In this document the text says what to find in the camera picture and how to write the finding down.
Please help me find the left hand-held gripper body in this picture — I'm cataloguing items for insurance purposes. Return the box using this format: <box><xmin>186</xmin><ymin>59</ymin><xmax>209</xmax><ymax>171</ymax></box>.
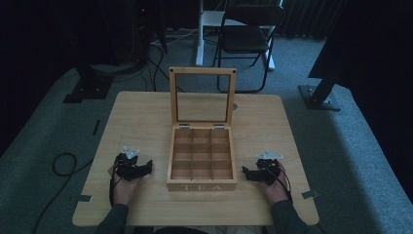
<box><xmin>113</xmin><ymin>145</ymin><xmax>145</xmax><ymax>182</ymax></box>

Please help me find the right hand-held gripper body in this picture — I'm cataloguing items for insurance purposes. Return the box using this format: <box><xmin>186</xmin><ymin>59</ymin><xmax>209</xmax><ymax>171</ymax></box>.
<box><xmin>254</xmin><ymin>149</ymin><xmax>284</xmax><ymax>186</ymax></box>

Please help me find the person's right hand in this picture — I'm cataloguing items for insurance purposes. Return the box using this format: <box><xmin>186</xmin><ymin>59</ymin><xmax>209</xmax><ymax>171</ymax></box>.
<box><xmin>259</xmin><ymin>161</ymin><xmax>292</xmax><ymax>205</ymax></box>

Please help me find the person's left hand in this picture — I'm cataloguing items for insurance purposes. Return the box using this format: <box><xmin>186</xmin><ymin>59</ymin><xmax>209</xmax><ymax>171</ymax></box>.
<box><xmin>108</xmin><ymin>165</ymin><xmax>144</xmax><ymax>207</ymax></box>

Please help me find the wooden tea box with lid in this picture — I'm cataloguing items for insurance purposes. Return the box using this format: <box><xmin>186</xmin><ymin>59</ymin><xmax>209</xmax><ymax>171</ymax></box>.
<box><xmin>166</xmin><ymin>66</ymin><xmax>238</xmax><ymax>193</ymax></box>

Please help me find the black slanted stand with base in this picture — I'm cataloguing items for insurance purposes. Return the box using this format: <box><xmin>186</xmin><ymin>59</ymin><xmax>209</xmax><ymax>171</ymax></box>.
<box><xmin>297</xmin><ymin>58</ymin><xmax>346</xmax><ymax>112</ymax></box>

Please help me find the black folding chair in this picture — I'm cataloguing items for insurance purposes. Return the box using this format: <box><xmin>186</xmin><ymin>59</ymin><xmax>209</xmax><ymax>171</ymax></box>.
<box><xmin>211</xmin><ymin>3</ymin><xmax>286</xmax><ymax>95</ymax></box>

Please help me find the dark equipment rack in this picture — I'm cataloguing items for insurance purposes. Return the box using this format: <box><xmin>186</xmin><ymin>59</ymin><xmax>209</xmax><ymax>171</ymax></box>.
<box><xmin>95</xmin><ymin>0</ymin><xmax>169</xmax><ymax>67</ymax></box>

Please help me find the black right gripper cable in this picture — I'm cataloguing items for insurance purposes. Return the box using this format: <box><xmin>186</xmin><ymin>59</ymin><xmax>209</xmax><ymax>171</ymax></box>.
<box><xmin>268</xmin><ymin>166</ymin><xmax>293</xmax><ymax>201</ymax></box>

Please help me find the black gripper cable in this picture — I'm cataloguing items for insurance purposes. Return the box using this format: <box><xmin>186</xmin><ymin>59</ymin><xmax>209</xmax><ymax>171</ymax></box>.
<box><xmin>108</xmin><ymin>166</ymin><xmax>127</xmax><ymax>209</ymax></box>
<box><xmin>268</xmin><ymin>166</ymin><xmax>293</xmax><ymax>201</ymax></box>

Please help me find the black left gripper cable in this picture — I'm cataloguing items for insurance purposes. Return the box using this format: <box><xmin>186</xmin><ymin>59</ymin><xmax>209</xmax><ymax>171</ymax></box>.
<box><xmin>108</xmin><ymin>166</ymin><xmax>127</xmax><ymax>209</ymax></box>

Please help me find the black looped floor cable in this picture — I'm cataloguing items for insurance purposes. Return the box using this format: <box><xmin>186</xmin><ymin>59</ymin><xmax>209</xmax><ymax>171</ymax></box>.
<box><xmin>31</xmin><ymin>152</ymin><xmax>95</xmax><ymax>234</ymax></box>

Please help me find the black stand with base plate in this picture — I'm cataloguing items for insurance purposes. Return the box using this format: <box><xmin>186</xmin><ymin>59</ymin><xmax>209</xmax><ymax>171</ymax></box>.
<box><xmin>62</xmin><ymin>61</ymin><xmax>115</xmax><ymax>104</ymax></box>

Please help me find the black floor cable bundle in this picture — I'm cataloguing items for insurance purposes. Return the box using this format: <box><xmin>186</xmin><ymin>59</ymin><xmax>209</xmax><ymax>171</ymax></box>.
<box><xmin>141</xmin><ymin>38</ymin><xmax>185</xmax><ymax>94</ymax></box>

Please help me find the white floor cable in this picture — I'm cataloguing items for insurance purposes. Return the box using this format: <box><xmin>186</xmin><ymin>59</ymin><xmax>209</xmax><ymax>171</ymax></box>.
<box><xmin>151</xmin><ymin>27</ymin><xmax>200</xmax><ymax>47</ymax></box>

